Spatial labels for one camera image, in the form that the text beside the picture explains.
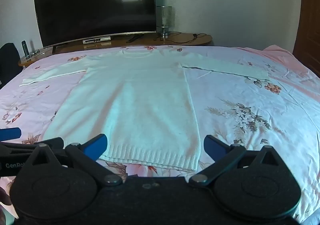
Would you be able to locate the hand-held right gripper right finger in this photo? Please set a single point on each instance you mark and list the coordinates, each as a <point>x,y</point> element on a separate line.
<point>212,146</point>

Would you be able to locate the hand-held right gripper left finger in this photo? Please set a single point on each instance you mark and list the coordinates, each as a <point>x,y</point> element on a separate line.
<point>97,145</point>

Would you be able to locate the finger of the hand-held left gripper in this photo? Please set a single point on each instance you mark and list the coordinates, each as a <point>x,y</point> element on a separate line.
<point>10,133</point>
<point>22,146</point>

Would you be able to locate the white knit sweater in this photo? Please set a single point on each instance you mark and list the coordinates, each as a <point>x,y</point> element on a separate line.
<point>140,94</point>

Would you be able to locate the pink floral bed sheet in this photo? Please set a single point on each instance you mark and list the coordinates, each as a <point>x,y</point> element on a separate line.
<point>250,94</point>

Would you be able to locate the black chair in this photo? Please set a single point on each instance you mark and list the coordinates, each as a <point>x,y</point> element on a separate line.
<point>7,62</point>

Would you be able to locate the eyeglasses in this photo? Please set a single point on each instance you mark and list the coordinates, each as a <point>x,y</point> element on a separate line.
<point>35,52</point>

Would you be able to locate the silver set-top box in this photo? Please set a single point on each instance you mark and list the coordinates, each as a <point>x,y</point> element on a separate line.
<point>96,39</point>

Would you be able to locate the wooden television stand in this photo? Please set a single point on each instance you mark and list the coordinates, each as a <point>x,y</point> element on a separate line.
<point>190,39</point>

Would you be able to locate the black remote control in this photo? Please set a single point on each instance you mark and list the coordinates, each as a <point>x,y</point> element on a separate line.
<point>132,38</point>

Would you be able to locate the glass table lamp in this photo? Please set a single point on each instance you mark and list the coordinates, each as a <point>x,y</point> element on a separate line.
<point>163,17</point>

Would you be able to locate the black curved television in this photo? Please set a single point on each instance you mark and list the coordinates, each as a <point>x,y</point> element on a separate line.
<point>95,2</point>

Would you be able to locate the brown wooden door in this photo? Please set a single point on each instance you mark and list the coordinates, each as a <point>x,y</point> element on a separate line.
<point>308,14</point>

